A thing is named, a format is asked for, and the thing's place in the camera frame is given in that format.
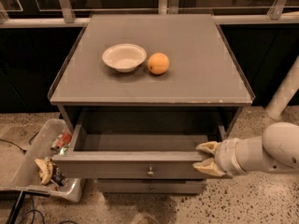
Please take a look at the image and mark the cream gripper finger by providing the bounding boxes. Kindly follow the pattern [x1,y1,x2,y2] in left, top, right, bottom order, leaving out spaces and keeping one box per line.
[192,158,225,176]
[195,141,220,155]

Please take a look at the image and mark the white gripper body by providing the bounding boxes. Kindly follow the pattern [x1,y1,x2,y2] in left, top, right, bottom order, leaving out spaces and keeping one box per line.
[214,138,247,177]

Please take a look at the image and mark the grey top drawer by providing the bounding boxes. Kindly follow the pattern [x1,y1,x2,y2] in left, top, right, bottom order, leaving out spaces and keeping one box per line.
[54,107,225,180]

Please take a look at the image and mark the grey drawer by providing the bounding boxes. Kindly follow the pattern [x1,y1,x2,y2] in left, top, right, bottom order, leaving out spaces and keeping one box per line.
[54,107,225,180]
[96,179,206,194]

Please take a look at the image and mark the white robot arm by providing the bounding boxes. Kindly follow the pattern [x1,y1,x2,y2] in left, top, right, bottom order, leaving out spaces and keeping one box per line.
[192,122,299,177]

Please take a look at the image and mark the grey drawer cabinet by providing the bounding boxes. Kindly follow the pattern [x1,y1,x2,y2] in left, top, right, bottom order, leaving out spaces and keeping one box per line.
[47,13,256,195]

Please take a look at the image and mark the grey bottom drawer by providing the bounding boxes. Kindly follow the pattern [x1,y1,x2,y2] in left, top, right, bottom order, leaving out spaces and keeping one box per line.
[96,179,206,194]

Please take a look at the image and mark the orange fruit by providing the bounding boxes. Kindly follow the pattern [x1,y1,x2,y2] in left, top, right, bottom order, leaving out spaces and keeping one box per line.
[148,52,170,75]

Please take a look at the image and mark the white paper bowl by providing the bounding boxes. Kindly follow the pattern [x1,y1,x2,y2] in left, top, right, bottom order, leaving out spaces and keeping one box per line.
[102,44,147,73]

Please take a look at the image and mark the green snack packet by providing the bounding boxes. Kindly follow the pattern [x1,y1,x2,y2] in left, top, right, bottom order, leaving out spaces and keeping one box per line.
[58,145,69,155]

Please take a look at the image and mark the dark blue snack bag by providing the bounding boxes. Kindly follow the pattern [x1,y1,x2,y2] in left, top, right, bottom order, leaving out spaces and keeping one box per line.
[51,169,66,187]

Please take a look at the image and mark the tan crumpled snack bag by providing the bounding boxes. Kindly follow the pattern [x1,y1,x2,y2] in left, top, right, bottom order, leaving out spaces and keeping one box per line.
[35,158,54,185]

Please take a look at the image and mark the clear plastic bin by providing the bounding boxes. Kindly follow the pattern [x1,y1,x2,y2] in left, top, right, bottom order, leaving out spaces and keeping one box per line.
[1,119,85,203]

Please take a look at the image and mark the black bar on floor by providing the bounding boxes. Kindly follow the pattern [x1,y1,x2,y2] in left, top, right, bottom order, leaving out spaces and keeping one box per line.
[6,190,26,224]

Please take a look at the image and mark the blue floor cable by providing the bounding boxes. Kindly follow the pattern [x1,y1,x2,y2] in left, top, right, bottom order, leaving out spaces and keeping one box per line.
[18,193,78,224]

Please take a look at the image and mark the black floor cable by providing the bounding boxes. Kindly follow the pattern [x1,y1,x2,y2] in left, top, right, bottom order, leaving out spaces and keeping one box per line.
[0,131,40,155]

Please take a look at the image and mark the metal railing frame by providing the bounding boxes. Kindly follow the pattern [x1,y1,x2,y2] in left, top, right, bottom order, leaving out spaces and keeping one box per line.
[0,0,299,28]

